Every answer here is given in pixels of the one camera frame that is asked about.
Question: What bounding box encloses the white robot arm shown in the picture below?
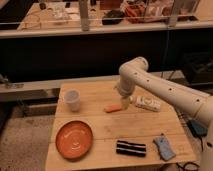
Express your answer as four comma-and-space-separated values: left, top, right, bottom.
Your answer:
116, 57, 213, 171

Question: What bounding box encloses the white plastic bottle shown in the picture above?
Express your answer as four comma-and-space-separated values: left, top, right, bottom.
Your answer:
130, 96, 161, 112

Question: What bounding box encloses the wooden table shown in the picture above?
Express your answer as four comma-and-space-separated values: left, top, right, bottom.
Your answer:
45, 81, 196, 171

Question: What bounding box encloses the translucent plastic cup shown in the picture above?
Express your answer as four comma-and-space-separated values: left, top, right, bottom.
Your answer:
63, 90, 80, 112

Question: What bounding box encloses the orange plate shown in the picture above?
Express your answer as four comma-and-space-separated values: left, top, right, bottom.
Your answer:
55, 120, 93, 160

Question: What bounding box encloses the black power box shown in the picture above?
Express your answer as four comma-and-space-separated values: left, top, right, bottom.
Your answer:
187, 120, 207, 137

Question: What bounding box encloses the black bag on shelf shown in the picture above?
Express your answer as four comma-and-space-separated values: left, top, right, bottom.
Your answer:
102, 10, 124, 25

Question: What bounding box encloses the red object on shelf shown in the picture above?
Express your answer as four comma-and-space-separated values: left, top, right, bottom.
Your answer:
125, 4, 145, 24

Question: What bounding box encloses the metal rail beam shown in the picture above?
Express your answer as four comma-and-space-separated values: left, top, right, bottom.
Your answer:
0, 80, 62, 102

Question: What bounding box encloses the black cable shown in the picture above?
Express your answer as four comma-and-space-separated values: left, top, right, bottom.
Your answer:
175, 161, 201, 171

